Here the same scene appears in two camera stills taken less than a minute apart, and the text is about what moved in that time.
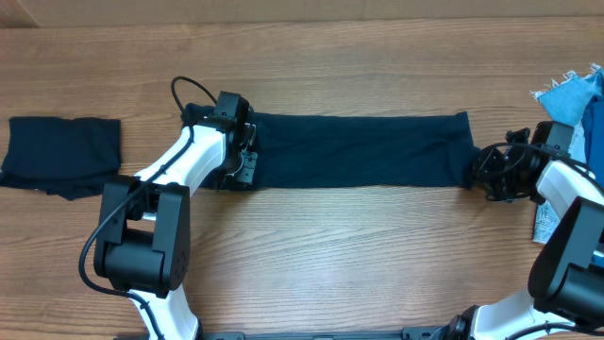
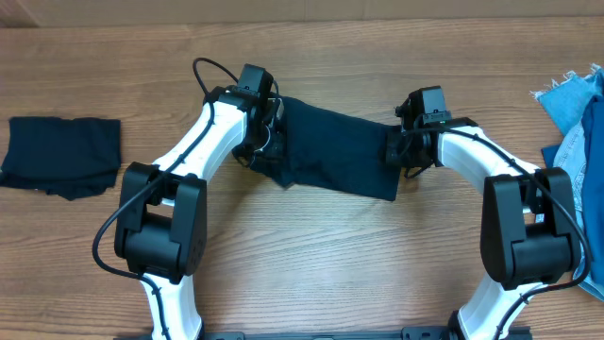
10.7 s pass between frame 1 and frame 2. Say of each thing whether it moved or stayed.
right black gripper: moved
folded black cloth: stayed
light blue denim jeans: stayed
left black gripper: moved
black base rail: stayed
